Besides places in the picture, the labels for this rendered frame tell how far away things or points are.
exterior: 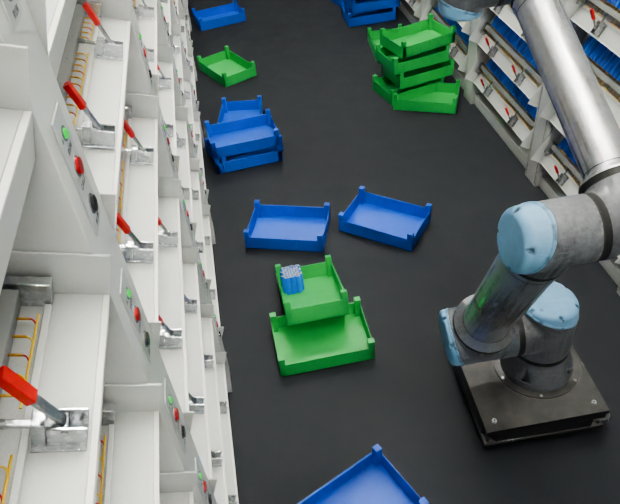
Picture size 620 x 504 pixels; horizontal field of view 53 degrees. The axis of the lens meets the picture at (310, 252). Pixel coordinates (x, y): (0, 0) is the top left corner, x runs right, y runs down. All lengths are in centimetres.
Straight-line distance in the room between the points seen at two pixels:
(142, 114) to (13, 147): 85
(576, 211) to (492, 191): 157
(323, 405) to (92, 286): 133
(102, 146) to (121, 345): 28
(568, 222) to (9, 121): 82
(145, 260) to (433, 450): 110
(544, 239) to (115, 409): 68
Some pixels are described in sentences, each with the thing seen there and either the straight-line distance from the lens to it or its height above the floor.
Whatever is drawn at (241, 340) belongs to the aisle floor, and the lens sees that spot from 207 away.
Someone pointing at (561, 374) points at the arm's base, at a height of 18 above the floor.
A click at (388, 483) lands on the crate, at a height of 0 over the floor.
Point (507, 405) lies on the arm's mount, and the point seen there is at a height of 13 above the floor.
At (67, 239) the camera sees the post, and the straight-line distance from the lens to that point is 60.
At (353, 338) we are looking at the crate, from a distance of 203.
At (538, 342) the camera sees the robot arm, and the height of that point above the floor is 33.
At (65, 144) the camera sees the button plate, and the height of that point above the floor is 129.
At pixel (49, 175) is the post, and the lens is 56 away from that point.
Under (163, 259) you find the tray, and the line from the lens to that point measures 126.
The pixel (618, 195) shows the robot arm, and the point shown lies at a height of 93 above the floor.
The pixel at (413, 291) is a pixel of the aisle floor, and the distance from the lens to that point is 218.
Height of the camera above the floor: 157
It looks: 42 degrees down
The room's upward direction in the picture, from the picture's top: 6 degrees counter-clockwise
